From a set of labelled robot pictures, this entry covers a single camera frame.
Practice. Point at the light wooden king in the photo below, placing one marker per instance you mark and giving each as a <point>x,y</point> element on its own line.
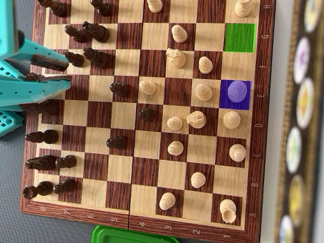
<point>237,91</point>

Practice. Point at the dark wooden rook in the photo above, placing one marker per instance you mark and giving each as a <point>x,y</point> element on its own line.
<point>39,189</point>
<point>53,5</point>

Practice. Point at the wooden folding chessboard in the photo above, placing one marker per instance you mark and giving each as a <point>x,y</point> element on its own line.
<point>99,115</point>

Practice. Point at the light wooden rook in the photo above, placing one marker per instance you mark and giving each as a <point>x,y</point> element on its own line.
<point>228,210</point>
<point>243,5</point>

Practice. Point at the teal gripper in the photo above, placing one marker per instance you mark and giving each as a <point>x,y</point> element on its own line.
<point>27,50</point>

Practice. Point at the light wooden bishop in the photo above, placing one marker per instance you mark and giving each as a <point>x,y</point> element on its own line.
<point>203,92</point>
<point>237,152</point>

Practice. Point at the dark wooden bishop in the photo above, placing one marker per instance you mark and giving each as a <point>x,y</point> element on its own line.
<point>43,136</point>
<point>97,58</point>

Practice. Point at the dark wooden queen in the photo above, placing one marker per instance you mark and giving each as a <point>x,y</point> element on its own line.
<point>47,109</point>

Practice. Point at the patterned side strip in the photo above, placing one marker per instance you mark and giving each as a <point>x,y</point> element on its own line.
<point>302,142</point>

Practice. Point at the light wooden knight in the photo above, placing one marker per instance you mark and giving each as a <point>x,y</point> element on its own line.
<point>175,58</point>
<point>196,119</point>

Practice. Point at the dark wooden knight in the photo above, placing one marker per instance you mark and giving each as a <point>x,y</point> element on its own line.
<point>97,32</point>
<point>41,162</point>

